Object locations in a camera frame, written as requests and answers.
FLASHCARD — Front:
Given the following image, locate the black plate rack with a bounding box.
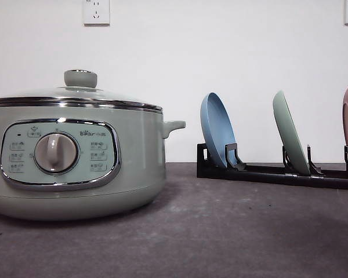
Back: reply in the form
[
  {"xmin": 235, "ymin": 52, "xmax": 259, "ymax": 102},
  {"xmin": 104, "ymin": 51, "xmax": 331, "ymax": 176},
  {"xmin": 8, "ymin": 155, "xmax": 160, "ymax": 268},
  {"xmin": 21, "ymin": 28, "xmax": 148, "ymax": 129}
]
[{"xmin": 197, "ymin": 143, "xmax": 348, "ymax": 189}]

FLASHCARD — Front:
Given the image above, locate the green plate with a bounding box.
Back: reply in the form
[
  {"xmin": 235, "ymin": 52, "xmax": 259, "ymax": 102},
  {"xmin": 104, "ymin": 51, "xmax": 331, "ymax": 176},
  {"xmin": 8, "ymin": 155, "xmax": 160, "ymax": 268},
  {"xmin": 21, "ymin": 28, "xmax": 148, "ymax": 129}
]
[{"xmin": 273, "ymin": 90, "xmax": 310, "ymax": 175}]

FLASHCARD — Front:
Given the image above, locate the gray table mat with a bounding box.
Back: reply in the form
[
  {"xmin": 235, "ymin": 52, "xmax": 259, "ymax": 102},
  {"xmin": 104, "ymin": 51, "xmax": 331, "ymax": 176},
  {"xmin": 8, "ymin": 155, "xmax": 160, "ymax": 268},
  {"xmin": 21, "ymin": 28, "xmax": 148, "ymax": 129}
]
[{"xmin": 0, "ymin": 162, "xmax": 348, "ymax": 278}]

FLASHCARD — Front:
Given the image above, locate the blue plate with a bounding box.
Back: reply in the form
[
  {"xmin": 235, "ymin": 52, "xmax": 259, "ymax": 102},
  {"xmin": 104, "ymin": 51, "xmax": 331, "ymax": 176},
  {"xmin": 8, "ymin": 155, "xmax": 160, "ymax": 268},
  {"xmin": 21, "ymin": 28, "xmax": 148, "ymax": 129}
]
[{"xmin": 200, "ymin": 92, "xmax": 236, "ymax": 168}]

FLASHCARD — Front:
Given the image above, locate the glass pot lid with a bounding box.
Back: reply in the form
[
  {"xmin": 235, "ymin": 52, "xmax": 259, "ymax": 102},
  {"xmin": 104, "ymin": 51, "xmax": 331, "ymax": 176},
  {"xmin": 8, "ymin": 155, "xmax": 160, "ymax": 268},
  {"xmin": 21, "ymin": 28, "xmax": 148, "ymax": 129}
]
[{"xmin": 0, "ymin": 69, "xmax": 163, "ymax": 112}]

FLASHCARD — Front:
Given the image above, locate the green electric steamer pot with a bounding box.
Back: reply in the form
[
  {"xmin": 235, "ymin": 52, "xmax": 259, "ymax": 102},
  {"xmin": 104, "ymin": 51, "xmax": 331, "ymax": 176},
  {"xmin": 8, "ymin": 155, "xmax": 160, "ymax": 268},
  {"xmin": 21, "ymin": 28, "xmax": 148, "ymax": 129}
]
[{"xmin": 0, "ymin": 103, "xmax": 186, "ymax": 221}]

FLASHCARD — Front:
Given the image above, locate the white wall socket left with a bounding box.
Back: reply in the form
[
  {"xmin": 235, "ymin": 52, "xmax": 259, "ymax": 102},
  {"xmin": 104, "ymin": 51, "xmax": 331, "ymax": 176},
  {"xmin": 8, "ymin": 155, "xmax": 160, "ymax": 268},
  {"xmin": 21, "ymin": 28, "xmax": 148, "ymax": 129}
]
[{"xmin": 82, "ymin": 0, "xmax": 110, "ymax": 27}]

